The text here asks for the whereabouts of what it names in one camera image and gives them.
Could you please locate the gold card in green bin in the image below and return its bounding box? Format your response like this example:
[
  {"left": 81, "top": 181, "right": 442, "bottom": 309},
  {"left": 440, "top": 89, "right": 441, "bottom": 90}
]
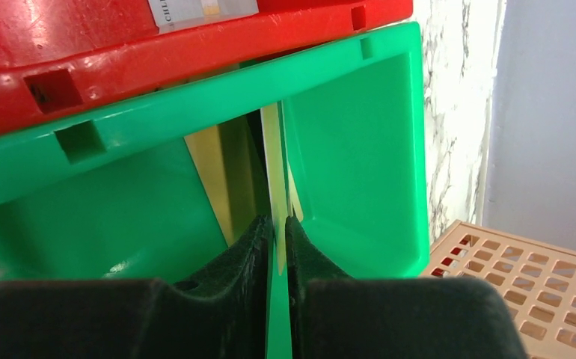
[{"left": 185, "top": 117, "right": 269, "bottom": 246}]

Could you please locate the silver card in red bin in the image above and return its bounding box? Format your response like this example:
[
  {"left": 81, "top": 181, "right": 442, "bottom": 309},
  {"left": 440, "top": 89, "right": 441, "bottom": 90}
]
[{"left": 148, "top": 0, "right": 259, "bottom": 33}]

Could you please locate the green plastic bin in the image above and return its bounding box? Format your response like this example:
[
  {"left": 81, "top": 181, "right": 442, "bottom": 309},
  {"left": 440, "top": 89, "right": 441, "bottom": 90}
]
[{"left": 0, "top": 22, "right": 429, "bottom": 358}]

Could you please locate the red plastic bin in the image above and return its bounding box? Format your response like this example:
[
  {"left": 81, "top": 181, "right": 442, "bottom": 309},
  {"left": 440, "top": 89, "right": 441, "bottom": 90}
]
[{"left": 0, "top": 1, "right": 414, "bottom": 135}]

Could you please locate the peach file organizer rack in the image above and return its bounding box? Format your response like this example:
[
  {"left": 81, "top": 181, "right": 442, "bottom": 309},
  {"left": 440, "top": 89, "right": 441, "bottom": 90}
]
[{"left": 422, "top": 221, "right": 576, "bottom": 358}]

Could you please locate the gold VIP card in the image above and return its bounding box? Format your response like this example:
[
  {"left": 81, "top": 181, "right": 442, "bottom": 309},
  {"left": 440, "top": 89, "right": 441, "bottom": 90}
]
[{"left": 260, "top": 102, "right": 303, "bottom": 274}]

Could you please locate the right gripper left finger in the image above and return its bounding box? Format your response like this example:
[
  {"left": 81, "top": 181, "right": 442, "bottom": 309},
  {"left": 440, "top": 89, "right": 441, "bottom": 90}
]
[{"left": 0, "top": 215, "right": 274, "bottom": 358}]

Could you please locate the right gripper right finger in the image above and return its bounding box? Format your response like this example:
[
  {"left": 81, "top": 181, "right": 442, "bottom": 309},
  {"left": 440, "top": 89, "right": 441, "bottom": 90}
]
[{"left": 285, "top": 217, "right": 527, "bottom": 358}]

